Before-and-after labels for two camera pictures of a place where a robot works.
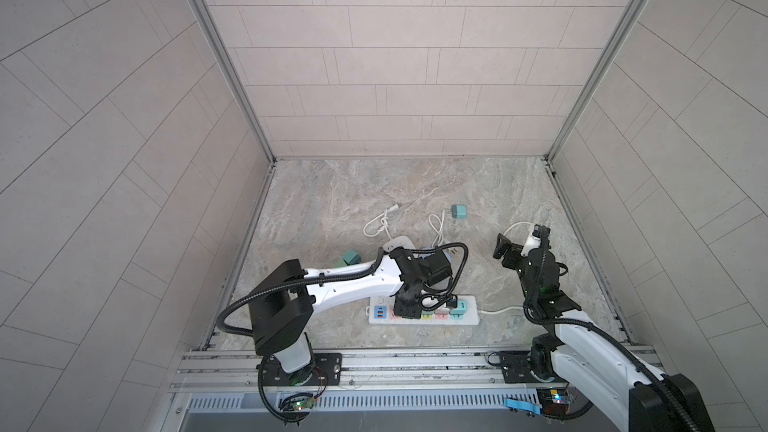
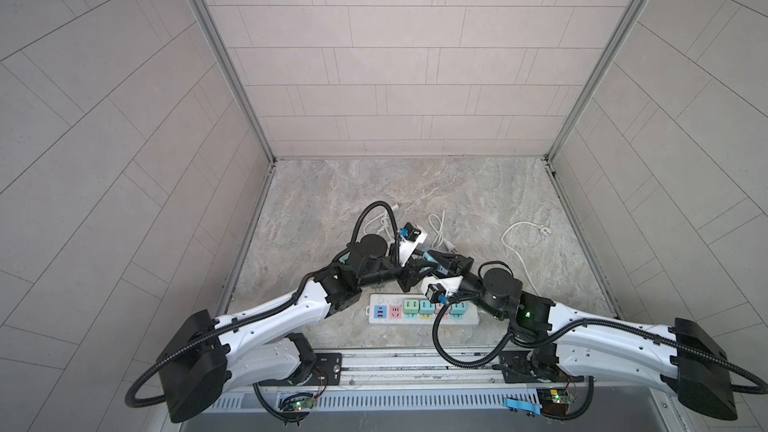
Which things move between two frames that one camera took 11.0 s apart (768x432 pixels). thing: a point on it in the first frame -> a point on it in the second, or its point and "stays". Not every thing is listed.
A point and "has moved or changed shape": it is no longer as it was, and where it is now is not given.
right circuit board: [555, 402] stays
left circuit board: [299, 404] stays
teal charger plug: [459, 312] stays
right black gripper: [514, 252] -> [452, 265]
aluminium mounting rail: [237, 369] stays
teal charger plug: [459, 211] has moved or changed shape
